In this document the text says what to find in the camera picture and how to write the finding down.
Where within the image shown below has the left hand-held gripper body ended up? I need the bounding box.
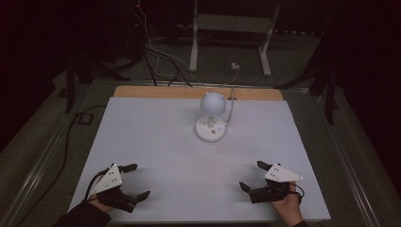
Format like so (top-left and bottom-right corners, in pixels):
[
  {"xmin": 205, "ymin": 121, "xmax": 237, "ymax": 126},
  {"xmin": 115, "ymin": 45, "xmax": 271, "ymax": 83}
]
[{"xmin": 89, "ymin": 163, "xmax": 140, "ymax": 214}]

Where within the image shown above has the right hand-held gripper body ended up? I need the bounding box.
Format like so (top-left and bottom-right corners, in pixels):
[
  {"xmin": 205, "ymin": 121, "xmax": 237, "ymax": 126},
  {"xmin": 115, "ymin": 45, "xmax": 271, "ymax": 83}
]
[{"xmin": 249, "ymin": 163, "xmax": 305, "ymax": 204}]

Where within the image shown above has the person's left hand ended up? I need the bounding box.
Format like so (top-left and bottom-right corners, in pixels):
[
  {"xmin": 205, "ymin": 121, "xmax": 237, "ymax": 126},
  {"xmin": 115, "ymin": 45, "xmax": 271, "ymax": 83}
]
[{"xmin": 86, "ymin": 193, "xmax": 115, "ymax": 215}]

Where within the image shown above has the person's right hand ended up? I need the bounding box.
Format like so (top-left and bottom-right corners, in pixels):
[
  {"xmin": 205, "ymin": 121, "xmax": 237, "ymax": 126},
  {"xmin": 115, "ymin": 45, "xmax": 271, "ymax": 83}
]
[{"xmin": 270, "ymin": 182, "xmax": 305, "ymax": 227}]

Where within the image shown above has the white table cover sheet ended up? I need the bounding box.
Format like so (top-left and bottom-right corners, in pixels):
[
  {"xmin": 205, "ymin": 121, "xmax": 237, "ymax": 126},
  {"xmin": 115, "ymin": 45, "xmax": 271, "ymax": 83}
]
[{"xmin": 67, "ymin": 96, "xmax": 332, "ymax": 223}]

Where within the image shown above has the white round desk lamp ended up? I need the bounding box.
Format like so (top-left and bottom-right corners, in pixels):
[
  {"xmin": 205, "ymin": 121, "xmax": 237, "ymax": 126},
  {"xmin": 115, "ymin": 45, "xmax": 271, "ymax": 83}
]
[{"xmin": 194, "ymin": 91, "xmax": 228, "ymax": 144}]

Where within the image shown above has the black stand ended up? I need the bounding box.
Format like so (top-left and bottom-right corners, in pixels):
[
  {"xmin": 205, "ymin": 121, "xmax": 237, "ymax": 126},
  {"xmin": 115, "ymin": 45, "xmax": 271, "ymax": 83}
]
[
  {"xmin": 273, "ymin": 29, "xmax": 340, "ymax": 126},
  {"xmin": 62, "ymin": 44, "xmax": 131, "ymax": 114}
]

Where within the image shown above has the white metal stand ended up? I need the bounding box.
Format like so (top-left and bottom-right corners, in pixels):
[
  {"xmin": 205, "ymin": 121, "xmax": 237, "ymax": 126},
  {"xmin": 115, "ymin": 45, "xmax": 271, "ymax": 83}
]
[{"xmin": 188, "ymin": 0, "xmax": 282, "ymax": 78}]

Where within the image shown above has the left hand-held gripper cable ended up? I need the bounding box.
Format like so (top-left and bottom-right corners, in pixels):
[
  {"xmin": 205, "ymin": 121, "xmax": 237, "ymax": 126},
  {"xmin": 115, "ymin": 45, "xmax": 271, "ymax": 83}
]
[{"xmin": 82, "ymin": 168, "xmax": 110, "ymax": 202}]

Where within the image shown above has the hand-held gripper cable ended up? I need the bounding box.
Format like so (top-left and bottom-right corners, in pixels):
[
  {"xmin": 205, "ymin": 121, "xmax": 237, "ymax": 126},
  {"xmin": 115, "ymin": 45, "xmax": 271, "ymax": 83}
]
[
  {"xmin": 292, "ymin": 183, "xmax": 305, "ymax": 204},
  {"xmin": 82, "ymin": 168, "xmax": 110, "ymax": 202}
]

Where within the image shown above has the right hand-held gripper cable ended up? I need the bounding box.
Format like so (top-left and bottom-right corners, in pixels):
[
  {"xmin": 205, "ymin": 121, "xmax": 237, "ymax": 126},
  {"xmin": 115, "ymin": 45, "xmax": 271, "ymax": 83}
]
[{"xmin": 292, "ymin": 183, "xmax": 305, "ymax": 204}]

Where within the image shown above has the long black floor cable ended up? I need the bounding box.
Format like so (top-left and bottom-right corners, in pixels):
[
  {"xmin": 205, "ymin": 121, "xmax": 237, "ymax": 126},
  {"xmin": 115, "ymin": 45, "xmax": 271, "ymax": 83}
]
[{"xmin": 14, "ymin": 104, "xmax": 108, "ymax": 227}]

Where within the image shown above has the white lamp cable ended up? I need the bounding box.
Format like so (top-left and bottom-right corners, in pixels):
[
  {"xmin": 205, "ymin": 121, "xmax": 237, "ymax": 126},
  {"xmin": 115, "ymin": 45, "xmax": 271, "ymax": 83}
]
[{"xmin": 224, "ymin": 86, "xmax": 236, "ymax": 125}]

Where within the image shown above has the black cable bundle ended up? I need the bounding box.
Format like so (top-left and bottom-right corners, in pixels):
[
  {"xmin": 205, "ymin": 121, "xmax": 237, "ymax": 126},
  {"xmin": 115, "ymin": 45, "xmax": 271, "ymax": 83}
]
[{"xmin": 142, "ymin": 44, "xmax": 194, "ymax": 88}]

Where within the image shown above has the white floor cable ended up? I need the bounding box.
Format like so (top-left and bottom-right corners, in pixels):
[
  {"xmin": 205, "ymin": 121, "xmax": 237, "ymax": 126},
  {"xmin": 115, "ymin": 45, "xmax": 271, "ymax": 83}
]
[{"xmin": 137, "ymin": 0, "xmax": 239, "ymax": 86}]

